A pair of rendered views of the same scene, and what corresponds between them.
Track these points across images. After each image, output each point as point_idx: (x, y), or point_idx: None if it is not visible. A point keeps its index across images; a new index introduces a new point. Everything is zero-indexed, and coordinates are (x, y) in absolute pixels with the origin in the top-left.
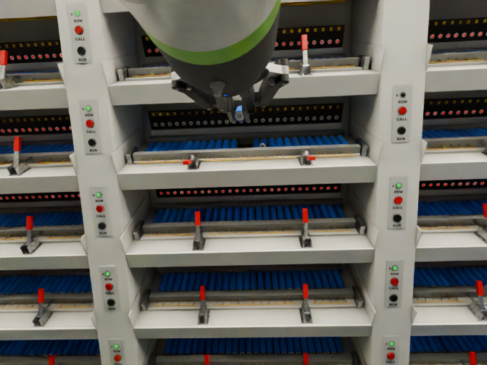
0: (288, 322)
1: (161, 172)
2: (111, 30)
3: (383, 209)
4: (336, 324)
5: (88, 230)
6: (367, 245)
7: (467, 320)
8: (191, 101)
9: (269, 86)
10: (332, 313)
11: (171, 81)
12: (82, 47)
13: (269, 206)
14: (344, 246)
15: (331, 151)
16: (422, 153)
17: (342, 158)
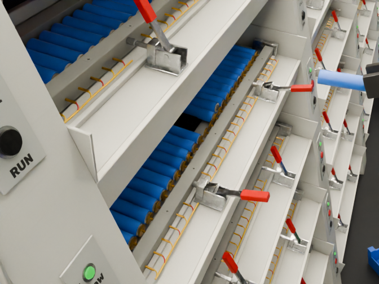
0: (299, 266)
1: (210, 248)
2: None
3: (309, 99)
4: (312, 227)
5: None
6: (306, 141)
7: (333, 145)
8: (189, 101)
9: None
10: (300, 223)
11: (160, 85)
12: (10, 129)
13: None
14: (301, 156)
15: (263, 68)
16: (312, 30)
17: (271, 70)
